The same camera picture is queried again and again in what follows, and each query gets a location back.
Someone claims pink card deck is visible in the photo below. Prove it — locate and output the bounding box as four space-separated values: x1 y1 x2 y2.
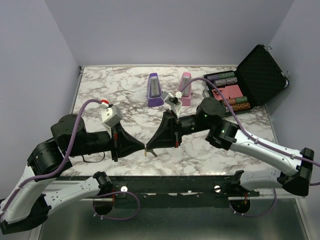
225 84 243 99

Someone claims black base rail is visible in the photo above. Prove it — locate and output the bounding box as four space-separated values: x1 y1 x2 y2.
93 175 260 209

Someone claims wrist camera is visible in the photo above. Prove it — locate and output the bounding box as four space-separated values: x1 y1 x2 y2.
161 91 183 118
100 105 123 128

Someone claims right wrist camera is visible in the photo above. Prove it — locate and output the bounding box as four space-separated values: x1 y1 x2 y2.
161 91 183 118

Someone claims black poker chip case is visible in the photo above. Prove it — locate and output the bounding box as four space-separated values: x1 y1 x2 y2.
203 44 290 114

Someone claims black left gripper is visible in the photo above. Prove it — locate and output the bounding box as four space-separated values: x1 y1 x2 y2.
68 120 147 161

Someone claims pink metronome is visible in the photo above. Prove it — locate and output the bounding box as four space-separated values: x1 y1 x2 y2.
178 72 192 107

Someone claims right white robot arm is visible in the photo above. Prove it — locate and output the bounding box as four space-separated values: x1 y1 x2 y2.
145 97 314 197

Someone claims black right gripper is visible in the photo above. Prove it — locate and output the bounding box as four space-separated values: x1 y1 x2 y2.
146 110 212 151

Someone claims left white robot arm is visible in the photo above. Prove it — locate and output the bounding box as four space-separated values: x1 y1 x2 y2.
0 114 145 235

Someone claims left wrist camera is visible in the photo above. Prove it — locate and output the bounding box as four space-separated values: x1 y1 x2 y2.
100 105 123 128

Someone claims purple metronome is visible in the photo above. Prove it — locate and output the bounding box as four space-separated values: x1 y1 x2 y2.
146 72 164 107

